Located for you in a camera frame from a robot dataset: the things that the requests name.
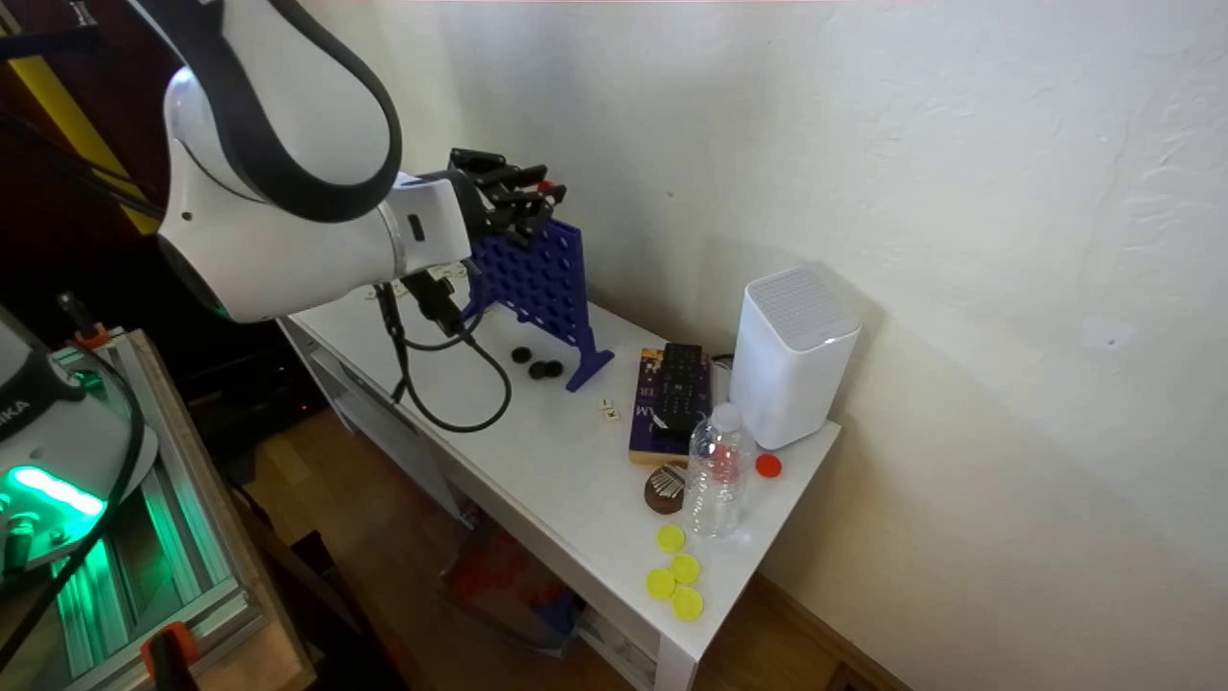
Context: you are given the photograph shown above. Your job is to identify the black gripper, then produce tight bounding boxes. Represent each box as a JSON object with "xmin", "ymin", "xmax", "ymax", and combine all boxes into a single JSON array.
[{"xmin": 449, "ymin": 148, "xmax": 567, "ymax": 244}]

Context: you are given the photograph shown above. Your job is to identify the purple token game grid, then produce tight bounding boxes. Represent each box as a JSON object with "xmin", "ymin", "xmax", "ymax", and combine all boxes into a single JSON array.
[{"xmin": 463, "ymin": 219, "xmax": 619, "ymax": 394}]

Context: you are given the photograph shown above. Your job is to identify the black remote control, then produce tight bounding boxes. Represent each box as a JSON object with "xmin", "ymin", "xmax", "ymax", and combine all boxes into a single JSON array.
[{"xmin": 649, "ymin": 343, "xmax": 708, "ymax": 437}]

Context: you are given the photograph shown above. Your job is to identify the purple flat box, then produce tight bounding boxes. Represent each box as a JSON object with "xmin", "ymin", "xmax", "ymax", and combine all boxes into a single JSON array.
[{"xmin": 624, "ymin": 343, "xmax": 717, "ymax": 459}]

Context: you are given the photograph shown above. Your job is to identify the white side table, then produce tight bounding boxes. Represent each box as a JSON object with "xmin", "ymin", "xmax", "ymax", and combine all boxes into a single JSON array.
[{"xmin": 272, "ymin": 285, "xmax": 845, "ymax": 691}]

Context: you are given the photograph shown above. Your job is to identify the white plastic container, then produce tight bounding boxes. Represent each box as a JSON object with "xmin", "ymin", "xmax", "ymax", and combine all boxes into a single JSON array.
[{"xmin": 727, "ymin": 260, "xmax": 863, "ymax": 452}]

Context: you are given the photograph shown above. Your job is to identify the brown round coaster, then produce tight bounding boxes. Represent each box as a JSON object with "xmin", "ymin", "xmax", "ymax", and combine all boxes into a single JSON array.
[{"xmin": 639, "ymin": 459, "xmax": 693, "ymax": 519}]

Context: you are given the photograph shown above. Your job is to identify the clear plastic bottle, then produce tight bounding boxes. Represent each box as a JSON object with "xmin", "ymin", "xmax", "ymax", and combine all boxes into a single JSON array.
[{"xmin": 683, "ymin": 398, "xmax": 758, "ymax": 542}]

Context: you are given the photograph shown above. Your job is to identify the reddish storage box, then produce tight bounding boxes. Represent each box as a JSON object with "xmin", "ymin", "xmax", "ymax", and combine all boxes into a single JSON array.
[{"xmin": 445, "ymin": 515, "xmax": 592, "ymax": 658}]

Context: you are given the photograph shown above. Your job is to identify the orange black clamp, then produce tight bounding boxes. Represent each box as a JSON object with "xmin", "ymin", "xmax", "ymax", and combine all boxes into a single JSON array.
[
  {"xmin": 48, "ymin": 286, "xmax": 115, "ymax": 356},
  {"xmin": 138, "ymin": 618, "xmax": 205, "ymax": 691}
]

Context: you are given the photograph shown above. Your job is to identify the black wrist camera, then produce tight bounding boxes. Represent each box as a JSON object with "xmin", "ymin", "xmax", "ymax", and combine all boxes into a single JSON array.
[{"xmin": 400, "ymin": 265, "xmax": 473, "ymax": 343}]

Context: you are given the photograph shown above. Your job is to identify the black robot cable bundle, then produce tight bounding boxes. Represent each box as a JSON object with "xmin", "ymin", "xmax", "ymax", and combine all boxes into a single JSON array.
[{"xmin": 0, "ymin": 23, "xmax": 515, "ymax": 668}]

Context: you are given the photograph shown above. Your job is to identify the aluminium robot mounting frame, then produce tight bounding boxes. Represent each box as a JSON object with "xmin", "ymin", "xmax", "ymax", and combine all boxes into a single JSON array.
[{"xmin": 0, "ymin": 324, "xmax": 278, "ymax": 691}]

